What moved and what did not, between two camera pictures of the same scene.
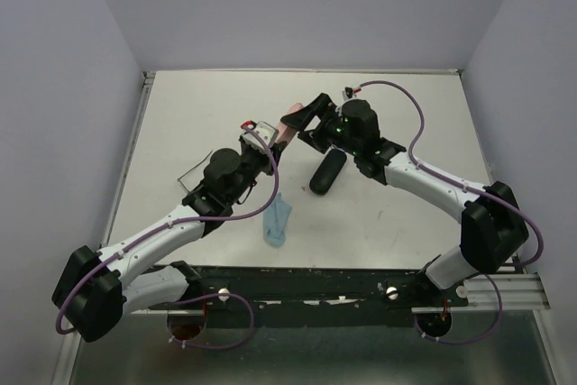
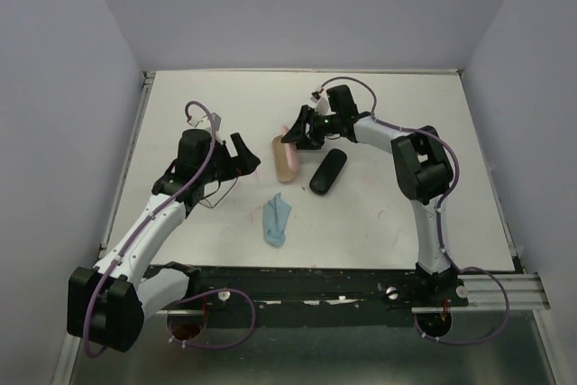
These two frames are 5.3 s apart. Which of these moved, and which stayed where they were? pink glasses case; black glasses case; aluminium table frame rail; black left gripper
Moved: pink glasses case; black left gripper
Stayed: black glasses case; aluminium table frame rail
